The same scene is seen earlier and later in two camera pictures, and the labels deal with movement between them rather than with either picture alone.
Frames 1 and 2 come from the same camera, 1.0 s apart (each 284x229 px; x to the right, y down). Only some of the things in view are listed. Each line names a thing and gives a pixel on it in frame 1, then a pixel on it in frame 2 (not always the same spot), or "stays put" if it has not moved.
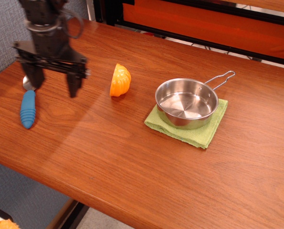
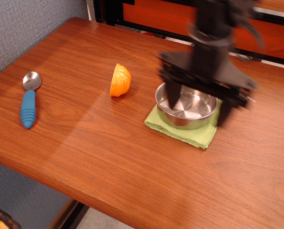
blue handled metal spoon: x=27 y=111 stays put
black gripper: x=50 y=49 to x=208 y=67
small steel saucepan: x=189 y=104 stays put
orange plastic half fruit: x=120 y=81 stays put
